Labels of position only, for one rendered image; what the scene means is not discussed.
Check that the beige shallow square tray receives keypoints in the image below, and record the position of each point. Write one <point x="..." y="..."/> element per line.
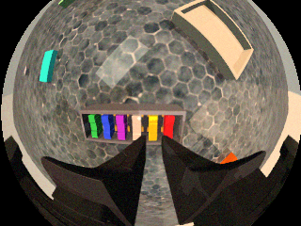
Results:
<point x="217" y="34"/>

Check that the red fuse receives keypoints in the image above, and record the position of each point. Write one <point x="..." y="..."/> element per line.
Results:
<point x="168" y="125"/>

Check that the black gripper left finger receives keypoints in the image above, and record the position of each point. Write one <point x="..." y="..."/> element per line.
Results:
<point x="115" y="183"/>

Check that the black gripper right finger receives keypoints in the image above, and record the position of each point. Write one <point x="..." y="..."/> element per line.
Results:
<point x="195" y="181"/>

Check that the green rectangular block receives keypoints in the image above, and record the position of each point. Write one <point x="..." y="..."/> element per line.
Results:
<point x="65" y="3"/>

